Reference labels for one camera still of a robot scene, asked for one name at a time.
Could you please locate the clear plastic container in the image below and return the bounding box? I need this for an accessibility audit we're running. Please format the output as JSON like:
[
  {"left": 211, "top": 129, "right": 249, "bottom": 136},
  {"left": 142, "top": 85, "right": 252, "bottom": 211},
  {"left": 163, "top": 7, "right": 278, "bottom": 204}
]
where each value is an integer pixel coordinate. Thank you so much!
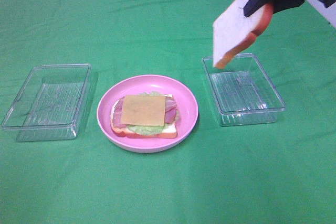
[
  {"left": 1, "top": 63, "right": 91, "bottom": 142},
  {"left": 202, "top": 53, "right": 286, "bottom": 126}
]

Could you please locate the bacon strip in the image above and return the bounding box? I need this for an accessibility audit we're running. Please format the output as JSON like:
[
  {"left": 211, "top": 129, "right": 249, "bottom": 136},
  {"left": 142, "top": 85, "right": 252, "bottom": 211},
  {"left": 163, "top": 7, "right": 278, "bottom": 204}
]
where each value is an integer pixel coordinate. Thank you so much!
[
  {"left": 110, "top": 95, "right": 178, "bottom": 128},
  {"left": 164, "top": 108, "right": 177, "bottom": 124}
]

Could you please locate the green tablecloth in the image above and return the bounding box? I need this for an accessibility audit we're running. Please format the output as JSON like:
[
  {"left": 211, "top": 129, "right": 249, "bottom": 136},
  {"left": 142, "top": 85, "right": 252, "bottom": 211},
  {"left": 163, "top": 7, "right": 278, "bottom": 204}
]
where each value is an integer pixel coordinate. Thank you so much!
[{"left": 1, "top": 0, "right": 335, "bottom": 223}]

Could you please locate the left clear plastic container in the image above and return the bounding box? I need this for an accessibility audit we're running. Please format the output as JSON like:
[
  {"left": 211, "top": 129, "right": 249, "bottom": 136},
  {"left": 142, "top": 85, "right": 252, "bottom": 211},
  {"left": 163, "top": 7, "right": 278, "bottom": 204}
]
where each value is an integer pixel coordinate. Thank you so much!
[{"left": 1, "top": 63, "right": 91, "bottom": 142}]

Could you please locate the right clear plastic container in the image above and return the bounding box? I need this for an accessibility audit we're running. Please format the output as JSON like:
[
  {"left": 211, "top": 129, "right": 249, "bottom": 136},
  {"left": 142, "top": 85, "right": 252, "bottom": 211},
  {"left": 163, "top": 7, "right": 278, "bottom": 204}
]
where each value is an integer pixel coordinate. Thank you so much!
[{"left": 202, "top": 53, "right": 286, "bottom": 126}]

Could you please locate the green lettuce leaf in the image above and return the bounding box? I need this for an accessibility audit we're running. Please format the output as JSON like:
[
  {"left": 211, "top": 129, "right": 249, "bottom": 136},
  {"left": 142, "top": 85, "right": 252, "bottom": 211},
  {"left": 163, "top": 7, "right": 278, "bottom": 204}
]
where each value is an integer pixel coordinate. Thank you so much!
[{"left": 121, "top": 91, "right": 179, "bottom": 138}]

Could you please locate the bread slice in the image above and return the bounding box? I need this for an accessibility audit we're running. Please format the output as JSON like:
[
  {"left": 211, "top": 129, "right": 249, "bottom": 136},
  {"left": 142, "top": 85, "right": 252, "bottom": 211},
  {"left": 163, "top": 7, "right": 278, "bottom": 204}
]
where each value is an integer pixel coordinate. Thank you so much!
[
  {"left": 110, "top": 92, "right": 179, "bottom": 138},
  {"left": 213, "top": 0, "right": 273, "bottom": 69}
]

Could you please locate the yellow cheese slice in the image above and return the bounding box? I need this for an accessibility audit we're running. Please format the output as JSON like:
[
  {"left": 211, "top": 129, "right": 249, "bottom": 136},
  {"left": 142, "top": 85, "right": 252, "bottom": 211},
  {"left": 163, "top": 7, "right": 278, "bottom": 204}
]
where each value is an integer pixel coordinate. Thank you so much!
[{"left": 121, "top": 95, "right": 165, "bottom": 126}]

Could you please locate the pink round plate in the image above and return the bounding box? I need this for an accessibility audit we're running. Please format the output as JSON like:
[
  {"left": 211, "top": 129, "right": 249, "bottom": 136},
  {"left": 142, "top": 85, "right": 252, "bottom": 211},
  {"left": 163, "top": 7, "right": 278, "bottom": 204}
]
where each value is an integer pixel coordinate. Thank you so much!
[{"left": 97, "top": 74, "right": 198, "bottom": 153}]

